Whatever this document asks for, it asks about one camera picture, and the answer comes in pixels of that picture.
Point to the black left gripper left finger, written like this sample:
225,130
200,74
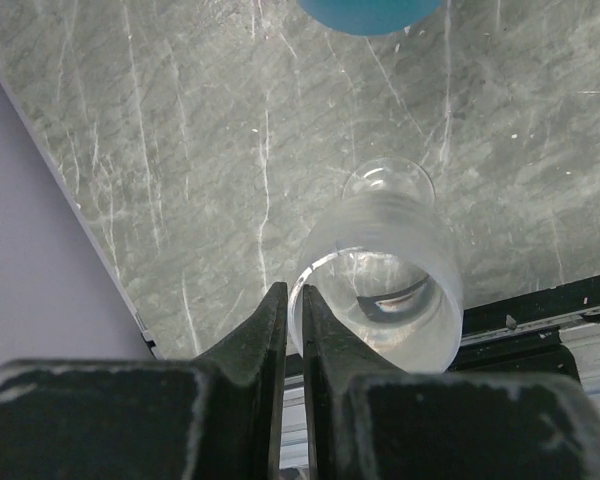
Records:
217,416

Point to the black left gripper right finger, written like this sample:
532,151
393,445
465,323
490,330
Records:
367,419

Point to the clear stemmed wine glass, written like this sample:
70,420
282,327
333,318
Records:
386,265

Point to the blue plastic wine glass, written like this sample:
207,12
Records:
368,17

